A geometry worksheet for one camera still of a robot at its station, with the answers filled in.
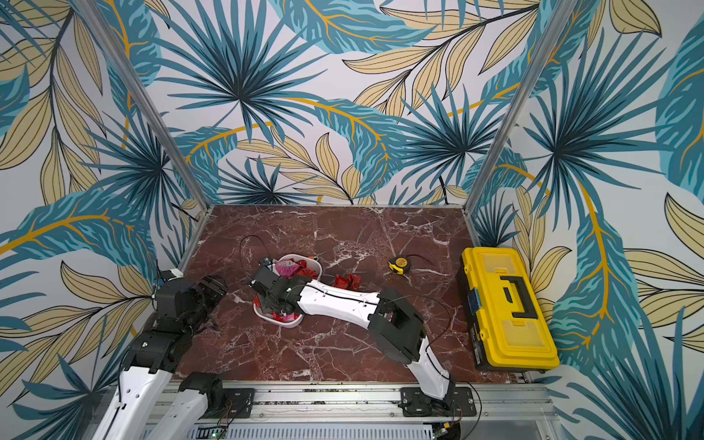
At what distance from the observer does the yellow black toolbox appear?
2.27 feet

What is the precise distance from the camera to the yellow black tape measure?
996 millimetres

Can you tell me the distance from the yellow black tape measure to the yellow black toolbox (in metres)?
0.20
